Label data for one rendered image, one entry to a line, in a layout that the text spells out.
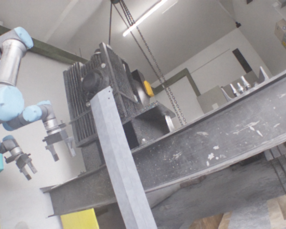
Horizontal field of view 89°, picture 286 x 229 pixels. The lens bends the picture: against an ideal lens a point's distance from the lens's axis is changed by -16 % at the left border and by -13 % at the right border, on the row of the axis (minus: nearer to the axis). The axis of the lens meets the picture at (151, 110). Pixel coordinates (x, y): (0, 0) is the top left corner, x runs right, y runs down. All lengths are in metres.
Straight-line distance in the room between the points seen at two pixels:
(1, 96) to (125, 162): 0.62
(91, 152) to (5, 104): 0.82
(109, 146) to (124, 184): 0.23
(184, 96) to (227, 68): 1.29
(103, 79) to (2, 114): 0.76
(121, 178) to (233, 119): 0.64
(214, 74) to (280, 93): 3.64
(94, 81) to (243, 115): 0.97
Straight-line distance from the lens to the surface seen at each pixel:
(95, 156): 1.32
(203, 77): 4.49
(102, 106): 1.04
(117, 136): 0.95
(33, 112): 0.88
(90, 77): 1.32
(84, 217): 1.47
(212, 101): 4.05
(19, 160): 1.36
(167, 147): 0.95
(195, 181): 3.64
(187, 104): 4.46
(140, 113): 1.08
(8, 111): 0.70
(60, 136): 0.96
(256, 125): 0.85
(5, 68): 0.85
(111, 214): 1.74
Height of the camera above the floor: 0.50
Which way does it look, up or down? 20 degrees up
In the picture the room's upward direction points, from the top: 21 degrees counter-clockwise
